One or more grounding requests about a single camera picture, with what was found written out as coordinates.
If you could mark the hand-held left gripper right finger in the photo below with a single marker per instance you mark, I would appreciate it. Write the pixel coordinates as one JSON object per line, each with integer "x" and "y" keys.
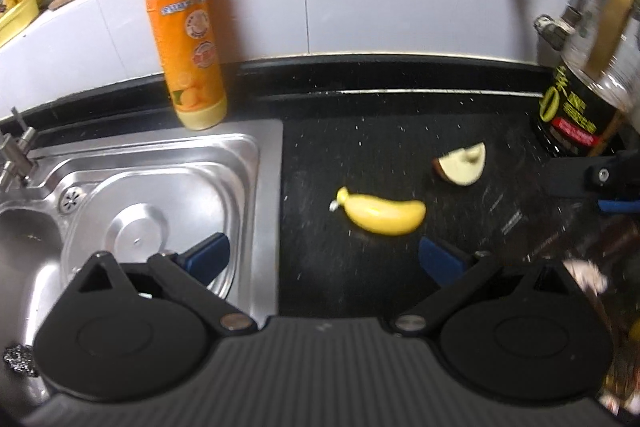
{"x": 440, "y": 259}

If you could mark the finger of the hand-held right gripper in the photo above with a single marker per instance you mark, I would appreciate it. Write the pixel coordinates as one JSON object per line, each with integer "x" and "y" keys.
{"x": 620, "y": 179}

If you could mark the yellow banana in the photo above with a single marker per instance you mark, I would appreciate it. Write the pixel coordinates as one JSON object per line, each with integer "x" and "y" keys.
{"x": 385, "y": 214}

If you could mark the white crumpled paper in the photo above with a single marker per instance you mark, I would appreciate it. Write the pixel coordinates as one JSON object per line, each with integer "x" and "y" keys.
{"x": 585, "y": 274}

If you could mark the black label oil bottle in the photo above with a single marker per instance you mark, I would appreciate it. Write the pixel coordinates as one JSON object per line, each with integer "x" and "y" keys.
{"x": 580, "y": 117}

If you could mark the metal pipe fitting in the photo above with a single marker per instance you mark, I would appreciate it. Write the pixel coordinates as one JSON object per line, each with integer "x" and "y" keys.
{"x": 550, "y": 29}

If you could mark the slim steel faucet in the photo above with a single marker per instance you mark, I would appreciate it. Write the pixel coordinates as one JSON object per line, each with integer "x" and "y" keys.
{"x": 15, "y": 157}

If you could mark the orange dish soap bottle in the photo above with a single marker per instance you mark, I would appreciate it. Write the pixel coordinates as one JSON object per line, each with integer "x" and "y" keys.
{"x": 182, "y": 32}

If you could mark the steel wool scourer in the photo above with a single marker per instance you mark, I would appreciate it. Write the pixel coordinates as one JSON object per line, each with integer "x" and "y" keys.
{"x": 20, "y": 359}

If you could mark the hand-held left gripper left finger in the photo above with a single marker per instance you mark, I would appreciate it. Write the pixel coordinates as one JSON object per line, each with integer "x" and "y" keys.
{"x": 207, "y": 257}

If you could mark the stainless steel sink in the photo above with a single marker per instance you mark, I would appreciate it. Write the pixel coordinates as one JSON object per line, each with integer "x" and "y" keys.
{"x": 30, "y": 247}

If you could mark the apple slice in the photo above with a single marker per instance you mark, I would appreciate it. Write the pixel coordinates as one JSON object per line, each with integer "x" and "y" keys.
{"x": 462, "y": 167}

